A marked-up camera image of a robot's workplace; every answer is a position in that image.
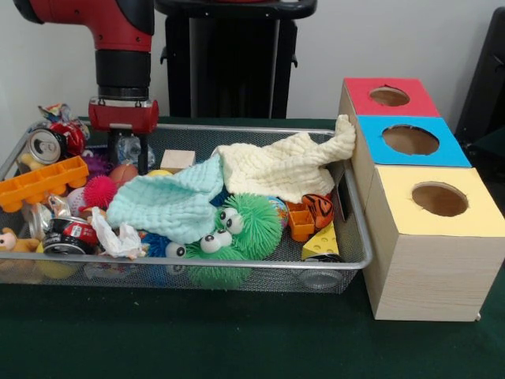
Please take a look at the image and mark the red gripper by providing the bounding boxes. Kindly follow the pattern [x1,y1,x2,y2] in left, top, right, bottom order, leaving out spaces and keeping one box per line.
[88,98,159,175]

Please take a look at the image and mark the mint green muslin cloth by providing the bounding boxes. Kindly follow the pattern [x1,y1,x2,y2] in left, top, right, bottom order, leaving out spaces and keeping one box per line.
[107,154,227,246]

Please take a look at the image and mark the cream muslin cloth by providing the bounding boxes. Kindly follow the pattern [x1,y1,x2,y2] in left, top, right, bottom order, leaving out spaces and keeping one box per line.
[217,114,357,205]

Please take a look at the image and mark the shallow clear mesh bin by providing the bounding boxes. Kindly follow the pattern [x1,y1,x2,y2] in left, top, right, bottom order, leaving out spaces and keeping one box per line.
[0,120,374,295]

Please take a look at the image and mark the wooden box with three holes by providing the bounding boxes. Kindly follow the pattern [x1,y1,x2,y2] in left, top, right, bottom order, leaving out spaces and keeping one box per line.
[337,77,505,322]

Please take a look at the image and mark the pink spiky ball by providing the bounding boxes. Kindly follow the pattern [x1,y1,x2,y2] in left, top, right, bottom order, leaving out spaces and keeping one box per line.
[84,174,120,209]

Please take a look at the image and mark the small wooden cube block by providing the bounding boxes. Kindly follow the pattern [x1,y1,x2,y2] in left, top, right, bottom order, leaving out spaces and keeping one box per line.
[160,149,196,171]

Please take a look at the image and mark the orange plastic toy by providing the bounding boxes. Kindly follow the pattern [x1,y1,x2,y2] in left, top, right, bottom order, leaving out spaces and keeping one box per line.
[0,156,90,214]

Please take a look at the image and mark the red and black soda can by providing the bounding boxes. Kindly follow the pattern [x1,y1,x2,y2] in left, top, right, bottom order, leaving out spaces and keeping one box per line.
[42,216,99,257]

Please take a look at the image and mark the small green spiky ball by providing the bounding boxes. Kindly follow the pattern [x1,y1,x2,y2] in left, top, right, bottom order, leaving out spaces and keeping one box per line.
[184,231,245,289]

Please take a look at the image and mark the large green spiky ball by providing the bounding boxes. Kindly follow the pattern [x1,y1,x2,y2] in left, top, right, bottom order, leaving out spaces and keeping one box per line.
[217,192,283,260]

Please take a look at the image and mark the orange toy block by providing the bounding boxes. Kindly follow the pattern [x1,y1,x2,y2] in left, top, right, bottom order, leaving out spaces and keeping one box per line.
[286,201,316,242]

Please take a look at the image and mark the orange tiger plush toy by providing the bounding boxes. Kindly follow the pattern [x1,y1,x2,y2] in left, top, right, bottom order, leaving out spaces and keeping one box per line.
[302,193,335,231]

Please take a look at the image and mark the yellow cheese wedge toy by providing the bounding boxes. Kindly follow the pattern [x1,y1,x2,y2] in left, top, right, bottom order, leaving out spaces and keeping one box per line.
[301,221,341,261]

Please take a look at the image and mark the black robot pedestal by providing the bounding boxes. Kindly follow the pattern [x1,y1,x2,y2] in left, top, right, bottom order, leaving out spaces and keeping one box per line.
[152,12,299,119]

